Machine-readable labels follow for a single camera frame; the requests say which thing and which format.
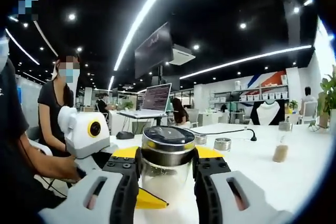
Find black laptop stand desk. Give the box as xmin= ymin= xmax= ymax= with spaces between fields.
xmin=117 ymin=111 xmax=169 ymax=136

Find ceiling air conditioner unit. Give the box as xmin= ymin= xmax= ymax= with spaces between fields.
xmin=167 ymin=45 xmax=196 ymax=66

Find tall seasoning bottle brown contents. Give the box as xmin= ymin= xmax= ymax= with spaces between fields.
xmin=272 ymin=121 xmax=294 ymax=163

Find potted green plant white pot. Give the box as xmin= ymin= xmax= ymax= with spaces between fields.
xmin=317 ymin=73 xmax=336 ymax=128

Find long curved ceiling light strip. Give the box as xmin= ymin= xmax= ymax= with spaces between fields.
xmin=113 ymin=0 xmax=182 ymax=71
xmin=180 ymin=45 xmax=313 ymax=80

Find open silver laptop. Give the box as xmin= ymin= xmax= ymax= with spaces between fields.
xmin=119 ymin=83 xmax=173 ymax=119

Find black power cable with plug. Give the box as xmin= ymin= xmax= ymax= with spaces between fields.
xmin=192 ymin=127 xmax=259 ymax=144

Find group of ceiling spotlights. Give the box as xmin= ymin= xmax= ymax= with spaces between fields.
xmin=7 ymin=0 xmax=314 ymax=78

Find person's own torso black shirt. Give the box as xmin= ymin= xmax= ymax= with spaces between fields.
xmin=0 ymin=34 xmax=70 ymax=222

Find black monitor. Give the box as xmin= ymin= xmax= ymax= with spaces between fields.
xmin=151 ymin=75 xmax=181 ymax=91

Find small seasoning bottle grey contents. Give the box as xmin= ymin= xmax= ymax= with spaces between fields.
xmin=214 ymin=137 xmax=233 ymax=153

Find brown paper bag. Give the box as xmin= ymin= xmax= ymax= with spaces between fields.
xmin=318 ymin=110 xmax=330 ymax=129

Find large hanging dark screen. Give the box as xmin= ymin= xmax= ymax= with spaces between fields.
xmin=134 ymin=22 xmax=174 ymax=79

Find black chair with white shirt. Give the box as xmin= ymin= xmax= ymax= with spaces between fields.
xmin=249 ymin=99 xmax=286 ymax=126

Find black computer mouse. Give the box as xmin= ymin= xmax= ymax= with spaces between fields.
xmin=115 ymin=131 xmax=135 ymax=141

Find shelf with white bins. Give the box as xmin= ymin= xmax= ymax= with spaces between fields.
xmin=212 ymin=75 xmax=290 ymax=103

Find person's left hand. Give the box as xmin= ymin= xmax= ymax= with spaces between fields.
xmin=56 ymin=154 xmax=87 ymax=183

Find white mesh office chair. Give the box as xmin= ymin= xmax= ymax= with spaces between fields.
xmin=303 ymin=101 xmax=318 ymax=124

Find tall seasoning bottle white contents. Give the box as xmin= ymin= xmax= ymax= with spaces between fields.
xmin=141 ymin=126 xmax=197 ymax=201

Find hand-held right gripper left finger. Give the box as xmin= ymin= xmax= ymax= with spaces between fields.
xmin=39 ymin=145 xmax=142 ymax=224

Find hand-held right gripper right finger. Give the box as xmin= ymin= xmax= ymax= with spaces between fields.
xmin=193 ymin=146 xmax=294 ymax=224

